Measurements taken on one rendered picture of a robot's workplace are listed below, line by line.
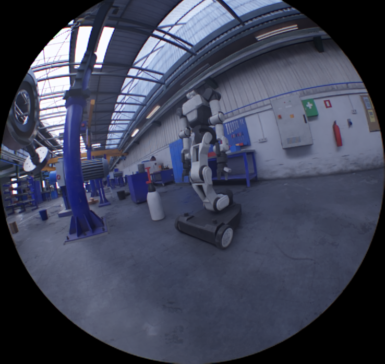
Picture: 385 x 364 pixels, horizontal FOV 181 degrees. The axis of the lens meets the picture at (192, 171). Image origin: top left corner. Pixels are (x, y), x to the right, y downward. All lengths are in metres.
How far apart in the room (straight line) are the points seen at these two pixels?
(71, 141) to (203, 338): 2.34
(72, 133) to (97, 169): 2.06
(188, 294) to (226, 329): 0.30
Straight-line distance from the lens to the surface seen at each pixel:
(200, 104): 1.17
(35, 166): 0.81
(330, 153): 3.58
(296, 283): 0.85
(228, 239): 1.08
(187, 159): 1.25
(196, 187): 1.12
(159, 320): 0.77
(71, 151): 2.08
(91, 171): 3.99
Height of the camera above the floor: 0.69
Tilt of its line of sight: 2 degrees down
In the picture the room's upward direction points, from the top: 10 degrees counter-clockwise
